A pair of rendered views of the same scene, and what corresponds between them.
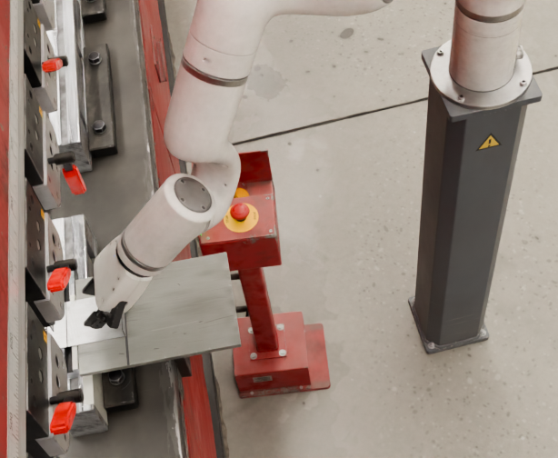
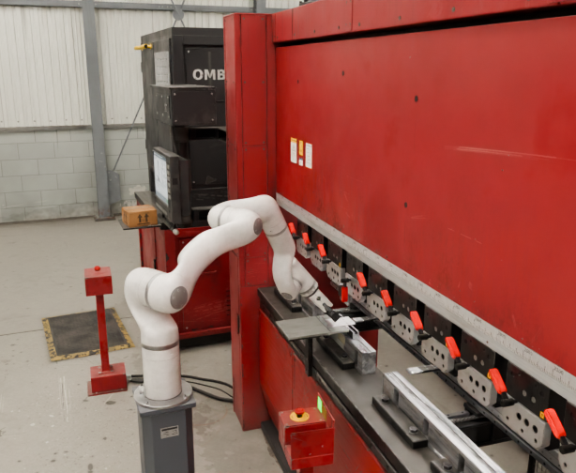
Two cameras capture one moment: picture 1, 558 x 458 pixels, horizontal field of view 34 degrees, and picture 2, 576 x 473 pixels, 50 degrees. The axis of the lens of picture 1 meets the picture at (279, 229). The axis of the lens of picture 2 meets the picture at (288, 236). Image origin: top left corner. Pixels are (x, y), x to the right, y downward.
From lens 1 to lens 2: 3.11 m
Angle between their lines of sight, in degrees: 108
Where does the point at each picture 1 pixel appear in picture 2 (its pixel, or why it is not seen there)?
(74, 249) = (358, 344)
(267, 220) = (284, 416)
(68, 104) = (401, 386)
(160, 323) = (308, 323)
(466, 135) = not seen: hidden behind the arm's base
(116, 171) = (368, 397)
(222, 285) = (287, 330)
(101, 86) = (399, 419)
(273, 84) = not seen: outside the picture
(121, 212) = (356, 384)
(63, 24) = (438, 421)
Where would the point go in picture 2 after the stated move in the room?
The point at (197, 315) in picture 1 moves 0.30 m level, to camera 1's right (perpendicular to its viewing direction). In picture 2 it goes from (294, 325) to (223, 333)
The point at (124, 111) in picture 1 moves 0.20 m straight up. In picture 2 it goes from (380, 420) to (383, 367)
